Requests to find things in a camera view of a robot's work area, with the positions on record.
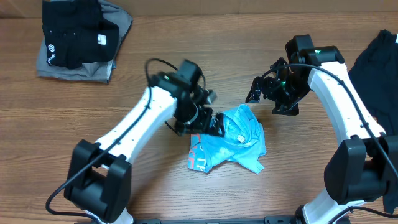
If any light blue t-shirt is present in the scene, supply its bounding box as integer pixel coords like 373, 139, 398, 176
187, 104, 267, 174

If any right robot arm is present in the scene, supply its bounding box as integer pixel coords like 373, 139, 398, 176
246, 35, 397, 224

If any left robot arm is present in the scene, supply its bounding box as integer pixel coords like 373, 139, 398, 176
64, 60, 225, 223

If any black garment at right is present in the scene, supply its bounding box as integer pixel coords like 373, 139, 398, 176
349, 30, 397, 214

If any grey folded garment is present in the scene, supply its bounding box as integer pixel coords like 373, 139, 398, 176
36, 0, 133, 83

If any black folded garment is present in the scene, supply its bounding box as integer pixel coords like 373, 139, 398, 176
42, 0, 119, 69

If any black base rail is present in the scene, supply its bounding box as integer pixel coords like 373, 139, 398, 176
133, 215, 303, 224

